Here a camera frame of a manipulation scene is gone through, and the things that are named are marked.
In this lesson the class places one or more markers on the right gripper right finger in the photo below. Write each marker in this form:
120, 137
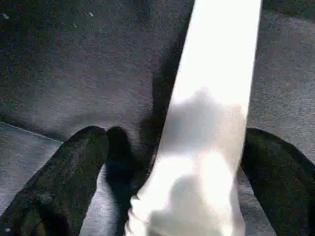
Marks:
285, 187

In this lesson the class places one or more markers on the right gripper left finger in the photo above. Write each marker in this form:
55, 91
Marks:
59, 187

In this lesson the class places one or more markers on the white plastic table leg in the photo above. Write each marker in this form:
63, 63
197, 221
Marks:
211, 123

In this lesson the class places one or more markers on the black work mat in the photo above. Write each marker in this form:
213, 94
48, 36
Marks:
88, 64

